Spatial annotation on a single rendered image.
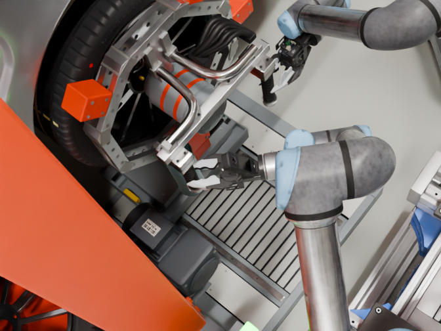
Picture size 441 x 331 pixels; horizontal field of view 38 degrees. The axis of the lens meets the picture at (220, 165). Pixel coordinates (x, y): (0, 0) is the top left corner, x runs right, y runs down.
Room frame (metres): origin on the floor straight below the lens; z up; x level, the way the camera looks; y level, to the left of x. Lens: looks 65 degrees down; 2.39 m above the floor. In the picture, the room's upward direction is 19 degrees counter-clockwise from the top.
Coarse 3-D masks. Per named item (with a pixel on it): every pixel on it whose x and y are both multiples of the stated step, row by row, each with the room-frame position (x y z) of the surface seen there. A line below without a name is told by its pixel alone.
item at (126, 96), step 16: (192, 16) 1.18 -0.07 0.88; (208, 16) 1.19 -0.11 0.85; (176, 32) 1.15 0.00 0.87; (192, 32) 1.22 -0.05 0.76; (144, 64) 1.12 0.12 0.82; (96, 80) 0.97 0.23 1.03; (128, 80) 1.03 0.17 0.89; (144, 80) 1.09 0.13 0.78; (128, 96) 1.02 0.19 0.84; (144, 96) 1.06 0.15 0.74; (128, 112) 1.02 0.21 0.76; (144, 112) 1.08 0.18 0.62; (160, 112) 1.07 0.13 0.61; (112, 128) 1.03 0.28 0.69; (128, 128) 1.03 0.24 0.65; (144, 128) 1.02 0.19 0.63; (128, 144) 0.96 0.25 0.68
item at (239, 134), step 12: (228, 120) 1.19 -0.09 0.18; (240, 132) 1.14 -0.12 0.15; (228, 144) 1.11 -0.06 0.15; (240, 144) 1.11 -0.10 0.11; (108, 168) 1.18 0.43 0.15; (216, 168) 1.03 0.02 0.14; (108, 180) 1.12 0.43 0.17; (120, 180) 1.10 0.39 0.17; (120, 192) 1.09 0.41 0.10; (132, 192) 1.05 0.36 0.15; (144, 192) 1.03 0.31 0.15; (180, 192) 0.98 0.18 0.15; (156, 204) 0.95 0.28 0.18; (180, 204) 0.92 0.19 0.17; (168, 216) 0.90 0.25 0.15
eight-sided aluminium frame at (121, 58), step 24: (168, 0) 1.07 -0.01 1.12; (216, 0) 1.11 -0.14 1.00; (144, 24) 1.03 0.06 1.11; (168, 24) 1.01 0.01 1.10; (120, 48) 0.98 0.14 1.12; (144, 48) 0.96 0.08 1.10; (120, 72) 0.92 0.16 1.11; (120, 96) 0.90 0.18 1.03; (96, 120) 0.89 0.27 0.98; (96, 144) 0.87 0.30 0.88; (144, 144) 0.94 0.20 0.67; (120, 168) 0.84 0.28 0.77
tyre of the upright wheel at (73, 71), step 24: (96, 0) 1.09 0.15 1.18; (120, 0) 1.07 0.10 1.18; (144, 0) 1.09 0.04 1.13; (72, 24) 1.06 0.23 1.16; (96, 24) 1.03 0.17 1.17; (120, 24) 1.04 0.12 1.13; (48, 48) 1.05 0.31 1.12; (72, 48) 1.01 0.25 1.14; (96, 48) 0.99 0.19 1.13; (48, 72) 1.00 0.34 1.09; (72, 72) 0.96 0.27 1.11; (48, 96) 0.97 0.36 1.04; (48, 120) 0.95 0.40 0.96; (72, 120) 0.91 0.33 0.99; (168, 120) 1.04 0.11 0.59; (72, 144) 0.89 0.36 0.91
